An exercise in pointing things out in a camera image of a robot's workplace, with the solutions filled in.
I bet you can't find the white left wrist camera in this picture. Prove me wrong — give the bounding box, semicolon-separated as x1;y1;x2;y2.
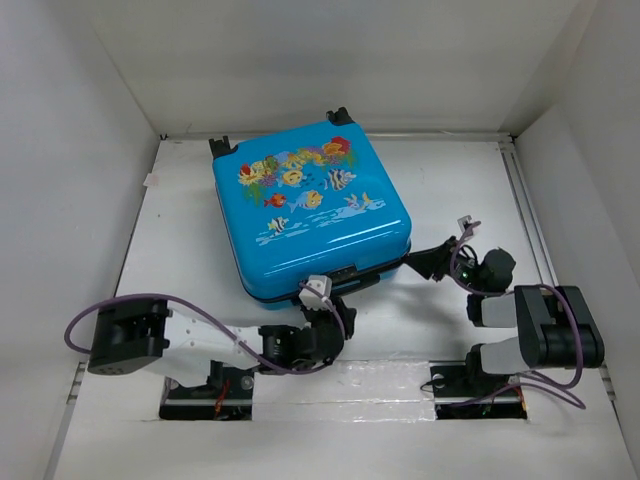
298;275;332;310

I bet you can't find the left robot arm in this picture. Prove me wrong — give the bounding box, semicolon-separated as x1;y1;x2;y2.
88;294;357;397

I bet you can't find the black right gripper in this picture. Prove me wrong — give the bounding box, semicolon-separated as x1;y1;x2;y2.
401;235;484;292

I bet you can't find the blue hard-shell suitcase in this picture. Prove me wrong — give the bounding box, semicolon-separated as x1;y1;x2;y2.
209;107;411;304

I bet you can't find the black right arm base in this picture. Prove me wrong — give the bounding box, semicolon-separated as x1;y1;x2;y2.
420;363;528;420

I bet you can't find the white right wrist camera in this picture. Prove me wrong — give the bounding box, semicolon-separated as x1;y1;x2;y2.
457;215;481;238

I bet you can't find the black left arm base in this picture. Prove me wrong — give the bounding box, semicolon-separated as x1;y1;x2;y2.
159;361;254;421

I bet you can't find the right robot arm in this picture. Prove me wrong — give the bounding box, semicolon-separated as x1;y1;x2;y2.
405;237;605;395

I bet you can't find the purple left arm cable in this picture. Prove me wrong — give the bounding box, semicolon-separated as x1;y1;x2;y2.
64;282;347;376

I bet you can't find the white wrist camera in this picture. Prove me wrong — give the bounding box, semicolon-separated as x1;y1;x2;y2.
298;275;332;310
457;215;481;238

